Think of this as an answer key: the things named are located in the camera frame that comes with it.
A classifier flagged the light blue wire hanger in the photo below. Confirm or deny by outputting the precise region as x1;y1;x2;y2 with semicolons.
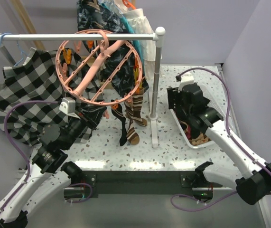
0;32;28;67

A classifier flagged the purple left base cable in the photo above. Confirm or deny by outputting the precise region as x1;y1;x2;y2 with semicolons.
65;183;93;204

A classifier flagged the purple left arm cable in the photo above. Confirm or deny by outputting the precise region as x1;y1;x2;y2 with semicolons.
0;101;61;228

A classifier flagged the dark blue patterned garment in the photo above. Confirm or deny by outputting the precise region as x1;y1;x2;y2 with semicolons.
75;0;150;98

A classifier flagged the wooden frame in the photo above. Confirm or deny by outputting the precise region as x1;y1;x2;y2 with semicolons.
11;0;45;49

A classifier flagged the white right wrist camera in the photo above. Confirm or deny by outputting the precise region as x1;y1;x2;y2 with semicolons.
176;73;194;92

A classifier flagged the black striped sock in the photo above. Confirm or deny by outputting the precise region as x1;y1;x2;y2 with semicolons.
111;103;127;146

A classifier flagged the white plastic basket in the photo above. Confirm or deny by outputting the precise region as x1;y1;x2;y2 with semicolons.
169;83;225;149

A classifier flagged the pink round clip hanger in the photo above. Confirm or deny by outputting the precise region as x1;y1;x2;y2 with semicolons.
55;29;144;106

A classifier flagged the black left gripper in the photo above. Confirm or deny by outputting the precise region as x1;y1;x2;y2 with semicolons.
62;104;107;150

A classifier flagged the orange plastic hanger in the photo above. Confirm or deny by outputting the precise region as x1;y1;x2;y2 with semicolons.
122;0;137;10

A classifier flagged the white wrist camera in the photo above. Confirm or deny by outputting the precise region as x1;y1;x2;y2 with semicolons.
59;97;80;119
176;73;194;92

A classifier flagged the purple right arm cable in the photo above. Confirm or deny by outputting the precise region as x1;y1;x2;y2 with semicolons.
179;67;271;194

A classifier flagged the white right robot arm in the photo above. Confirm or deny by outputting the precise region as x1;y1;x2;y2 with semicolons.
167;83;271;205

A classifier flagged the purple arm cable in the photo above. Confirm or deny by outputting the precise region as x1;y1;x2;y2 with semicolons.
0;101;61;228
179;67;271;194

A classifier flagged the white clothes rack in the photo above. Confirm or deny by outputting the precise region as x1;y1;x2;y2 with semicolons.
6;27;166;148

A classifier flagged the white garment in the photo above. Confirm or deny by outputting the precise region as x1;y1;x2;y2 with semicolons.
114;0;156;80

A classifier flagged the brown striped sock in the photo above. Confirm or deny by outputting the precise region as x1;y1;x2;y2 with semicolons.
132;93;147;126
124;102;140;145

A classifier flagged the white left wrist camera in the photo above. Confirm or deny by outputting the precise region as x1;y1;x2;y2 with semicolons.
59;97;80;119

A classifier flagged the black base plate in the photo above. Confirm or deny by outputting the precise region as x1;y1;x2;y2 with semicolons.
72;171;221;199

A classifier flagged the black white checkered shirt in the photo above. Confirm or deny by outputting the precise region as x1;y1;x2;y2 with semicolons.
0;47;107;145

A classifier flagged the yellow sock with pattern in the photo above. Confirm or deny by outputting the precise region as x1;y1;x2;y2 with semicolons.
133;59;142;94

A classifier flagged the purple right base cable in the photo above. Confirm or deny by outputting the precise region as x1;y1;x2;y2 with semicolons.
170;190;239;211

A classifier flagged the teal garment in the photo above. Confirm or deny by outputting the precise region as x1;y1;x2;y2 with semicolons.
100;0;142;60

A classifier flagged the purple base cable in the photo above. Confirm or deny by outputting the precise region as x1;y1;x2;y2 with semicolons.
65;183;93;204
170;190;239;211

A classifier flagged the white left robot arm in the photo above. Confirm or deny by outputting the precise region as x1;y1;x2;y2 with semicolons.
0;106;106;228

